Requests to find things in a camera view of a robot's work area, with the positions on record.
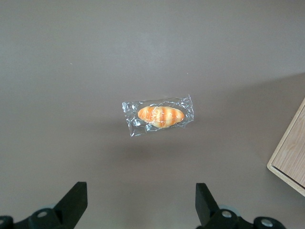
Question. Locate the wooden drawer cabinet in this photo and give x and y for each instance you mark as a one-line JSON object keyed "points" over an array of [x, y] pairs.
{"points": [[293, 155]]}

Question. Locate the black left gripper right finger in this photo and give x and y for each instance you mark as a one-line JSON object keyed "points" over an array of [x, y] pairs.
{"points": [[209, 214]]}

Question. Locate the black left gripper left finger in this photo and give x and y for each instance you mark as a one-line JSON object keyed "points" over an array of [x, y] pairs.
{"points": [[59, 214]]}

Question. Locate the plastic-wrapped striped bread roll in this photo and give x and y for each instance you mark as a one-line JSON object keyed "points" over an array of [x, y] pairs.
{"points": [[159, 115]]}

